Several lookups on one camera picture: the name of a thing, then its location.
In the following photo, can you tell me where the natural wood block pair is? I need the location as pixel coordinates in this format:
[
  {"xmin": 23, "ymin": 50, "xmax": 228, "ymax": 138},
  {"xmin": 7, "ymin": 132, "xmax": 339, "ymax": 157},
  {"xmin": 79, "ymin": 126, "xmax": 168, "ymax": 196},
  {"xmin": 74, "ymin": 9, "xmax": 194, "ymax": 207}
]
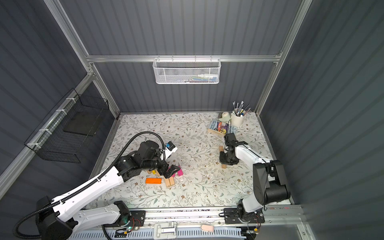
[{"xmin": 165, "ymin": 177, "xmax": 175, "ymax": 188}]

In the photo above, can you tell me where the white tape roll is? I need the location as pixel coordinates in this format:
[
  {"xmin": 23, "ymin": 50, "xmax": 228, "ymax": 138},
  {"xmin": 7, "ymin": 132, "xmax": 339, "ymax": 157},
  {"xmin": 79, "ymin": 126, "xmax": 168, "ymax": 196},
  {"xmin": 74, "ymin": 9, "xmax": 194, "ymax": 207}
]
[{"xmin": 218, "ymin": 112, "xmax": 231, "ymax": 123}]

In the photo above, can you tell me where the magenta block right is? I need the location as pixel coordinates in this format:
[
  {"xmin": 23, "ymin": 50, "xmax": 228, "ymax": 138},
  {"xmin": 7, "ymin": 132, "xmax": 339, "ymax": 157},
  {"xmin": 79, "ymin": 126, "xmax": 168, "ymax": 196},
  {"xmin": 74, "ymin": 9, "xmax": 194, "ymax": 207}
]
[{"xmin": 177, "ymin": 169, "xmax": 184, "ymax": 177}]

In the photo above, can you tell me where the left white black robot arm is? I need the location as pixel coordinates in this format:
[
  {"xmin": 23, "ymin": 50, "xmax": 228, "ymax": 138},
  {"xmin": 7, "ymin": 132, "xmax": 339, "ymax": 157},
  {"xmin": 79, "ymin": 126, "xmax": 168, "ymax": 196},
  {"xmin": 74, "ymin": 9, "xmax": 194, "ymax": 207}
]
[{"xmin": 13, "ymin": 131, "xmax": 180, "ymax": 240}]

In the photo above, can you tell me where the pink eraser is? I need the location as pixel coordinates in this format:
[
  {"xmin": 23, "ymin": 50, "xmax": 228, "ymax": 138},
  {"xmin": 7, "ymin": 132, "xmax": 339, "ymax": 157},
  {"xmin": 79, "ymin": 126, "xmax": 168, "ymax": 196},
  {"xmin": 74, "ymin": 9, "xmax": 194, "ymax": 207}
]
[{"xmin": 201, "ymin": 224, "xmax": 215, "ymax": 233}]

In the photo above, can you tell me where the orange block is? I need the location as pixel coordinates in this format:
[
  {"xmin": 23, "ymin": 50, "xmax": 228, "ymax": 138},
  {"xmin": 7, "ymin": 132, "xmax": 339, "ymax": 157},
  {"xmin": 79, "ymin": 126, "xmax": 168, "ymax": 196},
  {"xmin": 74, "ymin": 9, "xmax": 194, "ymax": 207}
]
[{"xmin": 146, "ymin": 178, "xmax": 162, "ymax": 185}]

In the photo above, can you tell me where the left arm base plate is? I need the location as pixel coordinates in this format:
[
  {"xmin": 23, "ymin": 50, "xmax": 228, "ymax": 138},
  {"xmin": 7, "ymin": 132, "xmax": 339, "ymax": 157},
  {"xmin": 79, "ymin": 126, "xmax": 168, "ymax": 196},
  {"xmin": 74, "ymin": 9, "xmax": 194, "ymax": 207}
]
[{"xmin": 104, "ymin": 211, "xmax": 147, "ymax": 228}]

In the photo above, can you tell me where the white pen cup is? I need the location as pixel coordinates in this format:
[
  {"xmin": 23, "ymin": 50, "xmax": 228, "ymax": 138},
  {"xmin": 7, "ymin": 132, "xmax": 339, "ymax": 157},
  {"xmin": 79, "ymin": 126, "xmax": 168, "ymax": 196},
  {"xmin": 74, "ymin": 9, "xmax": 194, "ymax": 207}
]
[{"xmin": 231, "ymin": 112, "xmax": 245, "ymax": 128}]

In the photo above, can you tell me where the black wire side basket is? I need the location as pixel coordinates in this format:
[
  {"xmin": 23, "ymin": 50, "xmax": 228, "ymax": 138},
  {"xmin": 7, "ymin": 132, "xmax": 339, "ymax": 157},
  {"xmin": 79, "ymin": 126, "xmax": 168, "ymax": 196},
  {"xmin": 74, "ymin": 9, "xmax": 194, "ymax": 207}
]
[{"xmin": 25, "ymin": 91, "xmax": 110, "ymax": 164}]

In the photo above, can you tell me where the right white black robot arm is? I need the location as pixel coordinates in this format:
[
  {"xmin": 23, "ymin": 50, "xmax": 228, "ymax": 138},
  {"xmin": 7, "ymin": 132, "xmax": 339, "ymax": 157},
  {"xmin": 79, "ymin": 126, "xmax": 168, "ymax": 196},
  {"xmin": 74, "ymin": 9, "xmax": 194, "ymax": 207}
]
[{"xmin": 219, "ymin": 134, "xmax": 291, "ymax": 222}]

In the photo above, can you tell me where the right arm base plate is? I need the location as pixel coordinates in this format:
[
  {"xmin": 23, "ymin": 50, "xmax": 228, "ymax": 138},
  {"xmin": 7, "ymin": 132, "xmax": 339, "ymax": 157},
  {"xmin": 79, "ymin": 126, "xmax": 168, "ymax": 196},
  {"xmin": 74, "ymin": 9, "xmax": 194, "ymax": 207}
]
[{"xmin": 219, "ymin": 208, "xmax": 265, "ymax": 225}]

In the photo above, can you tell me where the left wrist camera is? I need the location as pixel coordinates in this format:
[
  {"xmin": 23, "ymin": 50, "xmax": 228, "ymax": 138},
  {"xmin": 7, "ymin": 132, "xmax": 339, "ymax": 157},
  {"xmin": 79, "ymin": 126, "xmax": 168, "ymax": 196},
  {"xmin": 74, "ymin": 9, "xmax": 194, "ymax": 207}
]
[{"xmin": 163, "ymin": 141, "xmax": 178, "ymax": 160}]

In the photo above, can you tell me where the white wire wall basket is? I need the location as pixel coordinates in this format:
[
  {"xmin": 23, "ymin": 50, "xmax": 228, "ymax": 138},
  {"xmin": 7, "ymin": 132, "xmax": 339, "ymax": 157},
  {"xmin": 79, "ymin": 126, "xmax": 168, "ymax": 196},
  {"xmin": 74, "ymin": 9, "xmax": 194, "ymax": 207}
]
[{"xmin": 153, "ymin": 60, "xmax": 222, "ymax": 85}]

